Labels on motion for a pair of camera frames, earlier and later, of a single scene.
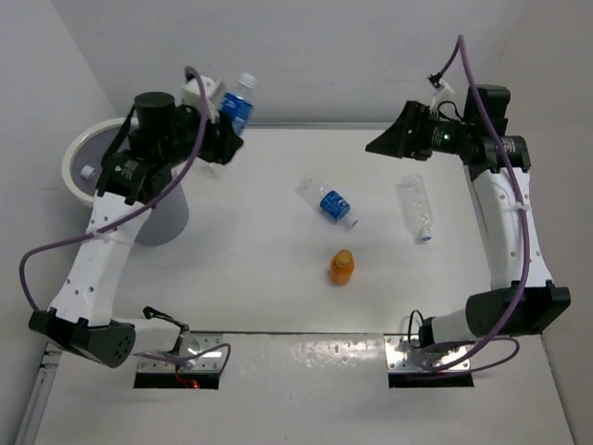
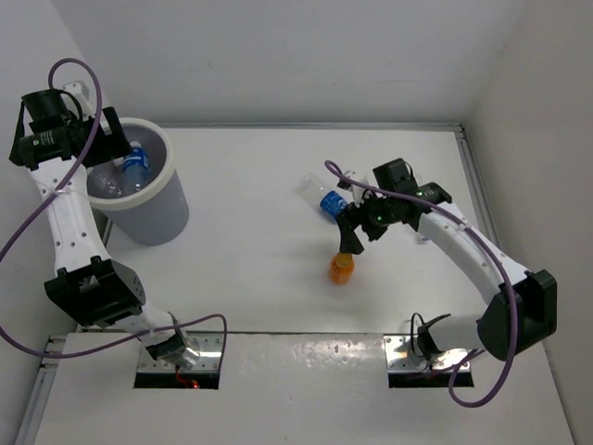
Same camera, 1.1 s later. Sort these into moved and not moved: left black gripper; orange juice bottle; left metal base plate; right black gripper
Moved: left black gripper; right black gripper
Not moved: orange juice bottle; left metal base plate
